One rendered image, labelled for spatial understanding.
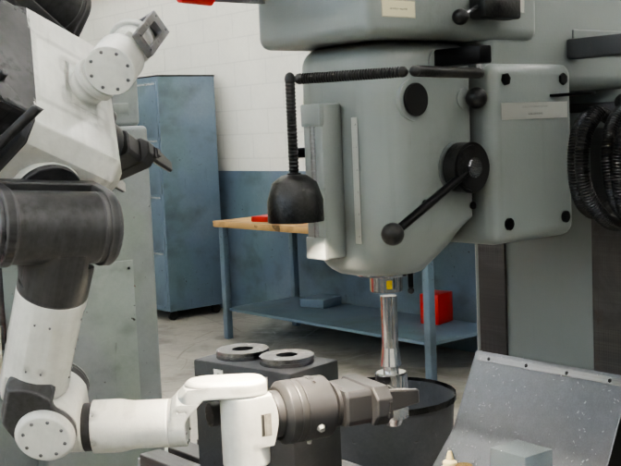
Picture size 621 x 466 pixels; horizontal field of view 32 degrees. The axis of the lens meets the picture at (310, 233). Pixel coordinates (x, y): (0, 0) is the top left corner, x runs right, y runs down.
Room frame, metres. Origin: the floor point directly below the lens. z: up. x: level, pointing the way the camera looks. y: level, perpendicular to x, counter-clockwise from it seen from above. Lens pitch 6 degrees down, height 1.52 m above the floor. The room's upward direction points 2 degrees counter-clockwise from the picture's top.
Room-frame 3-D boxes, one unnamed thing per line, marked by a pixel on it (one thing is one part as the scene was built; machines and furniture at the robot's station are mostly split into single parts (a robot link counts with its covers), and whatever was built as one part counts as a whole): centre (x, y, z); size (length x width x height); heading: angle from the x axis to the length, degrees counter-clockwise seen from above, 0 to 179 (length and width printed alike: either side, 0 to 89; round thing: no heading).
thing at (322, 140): (1.45, -0.02, 1.45); 0.04 x 0.04 x 0.21; 39
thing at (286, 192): (1.36, 0.02, 1.43); 0.07 x 0.07 x 0.06
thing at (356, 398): (1.48, -0.02, 1.13); 0.13 x 0.12 x 0.10; 26
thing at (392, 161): (1.53, -0.11, 1.47); 0.21 x 0.19 x 0.32; 39
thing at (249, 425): (1.44, 0.08, 1.12); 0.11 x 0.11 x 0.11; 26
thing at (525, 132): (1.65, -0.26, 1.47); 0.24 x 0.19 x 0.26; 39
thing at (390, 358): (1.53, -0.11, 1.22); 0.03 x 0.03 x 0.11
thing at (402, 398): (1.49, -0.12, 1.13); 0.06 x 0.02 x 0.03; 116
